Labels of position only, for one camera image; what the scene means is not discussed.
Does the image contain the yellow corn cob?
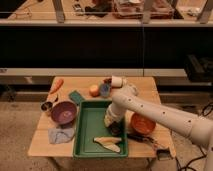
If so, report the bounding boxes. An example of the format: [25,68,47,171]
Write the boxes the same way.
[93,137,122,144]

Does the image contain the teal sponge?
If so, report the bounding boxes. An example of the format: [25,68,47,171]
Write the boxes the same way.
[69,91,85,106]

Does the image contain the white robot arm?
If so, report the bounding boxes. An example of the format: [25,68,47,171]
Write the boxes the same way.
[104,84,213,171]

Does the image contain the small metal cup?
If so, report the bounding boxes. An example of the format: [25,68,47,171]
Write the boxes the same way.
[41,101,53,116]

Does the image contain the purple bowl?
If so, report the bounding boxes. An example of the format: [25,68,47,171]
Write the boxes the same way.
[51,101,77,125]

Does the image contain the white cup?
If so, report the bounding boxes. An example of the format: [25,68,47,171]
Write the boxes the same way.
[111,76,127,88]

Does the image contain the orange carrot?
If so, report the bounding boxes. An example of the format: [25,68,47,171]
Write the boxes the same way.
[49,79,64,94]

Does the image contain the blue small cup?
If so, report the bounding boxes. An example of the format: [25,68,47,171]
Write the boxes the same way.
[99,83,111,98]

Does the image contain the clear plastic container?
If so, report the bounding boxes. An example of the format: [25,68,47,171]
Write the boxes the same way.
[112,0,174,19]

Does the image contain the black eraser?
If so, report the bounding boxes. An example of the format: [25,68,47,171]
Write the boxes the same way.
[109,122,122,136]

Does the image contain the grey blue cloth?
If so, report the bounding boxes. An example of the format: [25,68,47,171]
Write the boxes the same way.
[48,128,75,144]

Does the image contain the green plastic tray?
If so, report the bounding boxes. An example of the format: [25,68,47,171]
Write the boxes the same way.
[73,100,128,158]

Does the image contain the peach apple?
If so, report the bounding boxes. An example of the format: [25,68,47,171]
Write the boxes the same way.
[89,85,100,97]

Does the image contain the white banana peel piece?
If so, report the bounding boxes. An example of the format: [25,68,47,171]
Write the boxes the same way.
[103,144,121,153]

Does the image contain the orange bowl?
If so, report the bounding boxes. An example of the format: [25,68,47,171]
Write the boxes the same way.
[130,113,156,135]

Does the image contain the black box on shelf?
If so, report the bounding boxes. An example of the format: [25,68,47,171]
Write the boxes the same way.
[184,55,213,83]

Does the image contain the wooden table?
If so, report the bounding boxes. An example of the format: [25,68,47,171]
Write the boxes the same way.
[28,76,176,158]

